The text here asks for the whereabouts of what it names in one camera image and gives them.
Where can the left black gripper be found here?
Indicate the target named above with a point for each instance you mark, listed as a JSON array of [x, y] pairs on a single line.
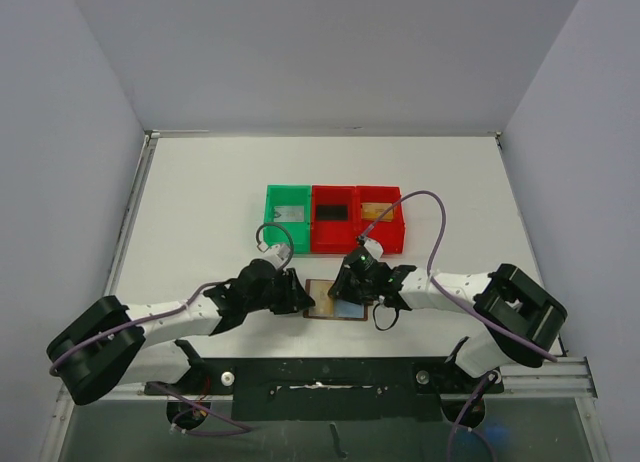
[[294, 297]]

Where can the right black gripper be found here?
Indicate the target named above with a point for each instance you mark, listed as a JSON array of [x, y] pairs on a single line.
[[345, 280]]

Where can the brown leather card holder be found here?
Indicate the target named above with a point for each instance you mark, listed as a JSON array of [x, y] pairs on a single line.
[[343, 310]]

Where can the gold card with grey stripe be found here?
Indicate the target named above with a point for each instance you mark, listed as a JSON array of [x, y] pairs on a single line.
[[370, 211]]

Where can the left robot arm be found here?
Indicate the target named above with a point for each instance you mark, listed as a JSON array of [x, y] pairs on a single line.
[[96, 351]]

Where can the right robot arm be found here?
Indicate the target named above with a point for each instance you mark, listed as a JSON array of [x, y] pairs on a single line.
[[521, 320]]

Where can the black card in red bin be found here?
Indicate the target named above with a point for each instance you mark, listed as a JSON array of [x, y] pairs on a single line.
[[331, 212]]

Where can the silver card in green bin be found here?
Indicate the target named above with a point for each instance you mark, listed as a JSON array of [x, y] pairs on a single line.
[[289, 214]]

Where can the green plastic bin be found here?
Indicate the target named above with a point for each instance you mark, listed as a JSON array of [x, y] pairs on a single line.
[[282, 195]]

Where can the middle red plastic bin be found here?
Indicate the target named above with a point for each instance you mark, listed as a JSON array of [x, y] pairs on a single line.
[[333, 237]]

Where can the red plastic bin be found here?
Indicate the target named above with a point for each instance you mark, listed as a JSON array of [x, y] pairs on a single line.
[[333, 237], [390, 235]]

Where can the right red plastic bin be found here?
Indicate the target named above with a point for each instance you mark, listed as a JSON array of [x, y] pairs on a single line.
[[390, 235]]

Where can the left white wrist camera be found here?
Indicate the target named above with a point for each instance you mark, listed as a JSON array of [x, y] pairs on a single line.
[[278, 254]]

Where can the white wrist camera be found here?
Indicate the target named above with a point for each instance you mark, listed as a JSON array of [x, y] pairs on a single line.
[[278, 254], [374, 248]]

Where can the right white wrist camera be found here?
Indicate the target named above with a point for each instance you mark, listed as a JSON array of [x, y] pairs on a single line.
[[374, 248]]

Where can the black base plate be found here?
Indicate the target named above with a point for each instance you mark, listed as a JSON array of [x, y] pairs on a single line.
[[328, 389]]

